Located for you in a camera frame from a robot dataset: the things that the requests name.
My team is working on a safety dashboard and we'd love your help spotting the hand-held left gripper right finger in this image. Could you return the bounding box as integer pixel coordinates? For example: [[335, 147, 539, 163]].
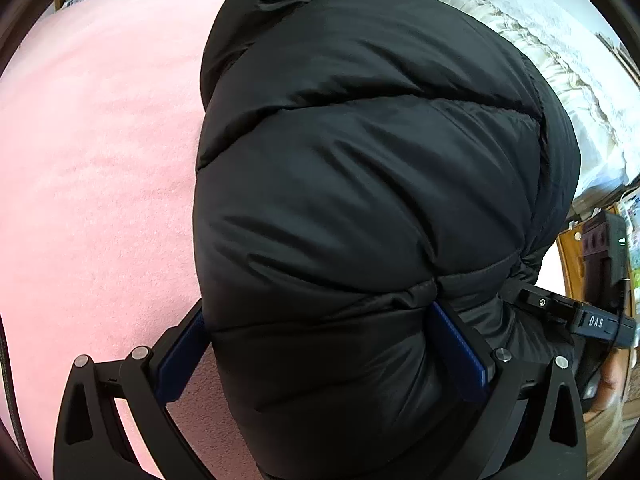
[[431, 301, 590, 480]]

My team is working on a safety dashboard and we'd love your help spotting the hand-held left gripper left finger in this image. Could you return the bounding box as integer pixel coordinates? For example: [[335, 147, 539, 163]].
[[52, 300, 210, 480]]

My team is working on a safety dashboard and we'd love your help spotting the person's right forearm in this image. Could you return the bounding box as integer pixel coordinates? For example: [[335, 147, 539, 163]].
[[584, 400, 628, 480]]

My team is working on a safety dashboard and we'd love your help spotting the pink bed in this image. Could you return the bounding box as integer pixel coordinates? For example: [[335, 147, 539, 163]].
[[0, 0, 346, 480]]

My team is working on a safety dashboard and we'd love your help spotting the black cable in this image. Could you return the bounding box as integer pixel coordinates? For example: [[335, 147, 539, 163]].
[[0, 320, 28, 453]]

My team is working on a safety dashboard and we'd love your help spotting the black puffer jacket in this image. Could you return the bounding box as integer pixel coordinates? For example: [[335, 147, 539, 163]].
[[192, 0, 582, 480]]

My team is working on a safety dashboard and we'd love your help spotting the person's right hand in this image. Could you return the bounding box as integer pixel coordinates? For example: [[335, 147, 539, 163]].
[[600, 355, 627, 411]]

